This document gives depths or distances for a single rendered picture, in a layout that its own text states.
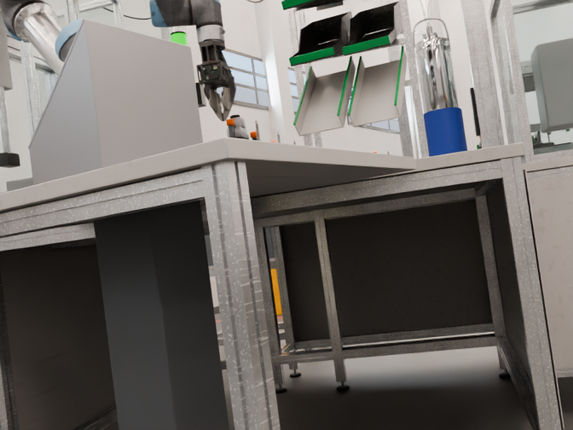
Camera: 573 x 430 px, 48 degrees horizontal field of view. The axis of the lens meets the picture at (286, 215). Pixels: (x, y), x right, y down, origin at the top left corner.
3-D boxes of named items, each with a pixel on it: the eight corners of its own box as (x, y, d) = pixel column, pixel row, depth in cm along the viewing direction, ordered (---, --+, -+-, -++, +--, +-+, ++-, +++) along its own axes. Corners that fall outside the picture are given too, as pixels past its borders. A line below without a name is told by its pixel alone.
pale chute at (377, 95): (401, 117, 167) (396, 103, 164) (353, 127, 172) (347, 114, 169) (408, 58, 186) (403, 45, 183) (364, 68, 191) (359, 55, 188)
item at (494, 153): (525, 154, 145) (523, 142, 145) (-33, 240, 180) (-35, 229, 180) (485, 186, 282) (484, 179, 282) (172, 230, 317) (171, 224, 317)
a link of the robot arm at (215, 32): (202, 36, 182) (228, 30, 180) (204, 52, 182) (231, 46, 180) (192, 28, 175) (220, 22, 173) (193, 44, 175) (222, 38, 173)
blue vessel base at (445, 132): (471, 175, 242) (461, 105, 243) (430, 181, 246) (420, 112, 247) (470, 177, 257) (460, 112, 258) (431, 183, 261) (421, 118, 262)
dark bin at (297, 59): (334, 55, 173) (327, 28, 170) (291, 66, 178) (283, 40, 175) (357, 35, 196) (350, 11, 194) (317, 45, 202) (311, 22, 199)
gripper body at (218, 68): (198, 86, 173) (192, 43, 173) (209, 92, 181) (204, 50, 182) (224, 81, 171) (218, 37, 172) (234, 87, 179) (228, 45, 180)
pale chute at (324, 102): (344, 127, 170) (338, 113, 167) (298, 136, 175) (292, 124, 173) (356, 68, 189) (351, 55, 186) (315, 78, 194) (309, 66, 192)
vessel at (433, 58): (460, 106, 244) (445, 8, 246) (422, 112, 247) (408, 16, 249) (459, 112, 258) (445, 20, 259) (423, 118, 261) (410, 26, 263)
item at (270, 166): (228, 158, 86) (225, 136, 86) (-113, 235, 133) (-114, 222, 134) (416, 169, 145) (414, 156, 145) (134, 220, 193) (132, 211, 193)
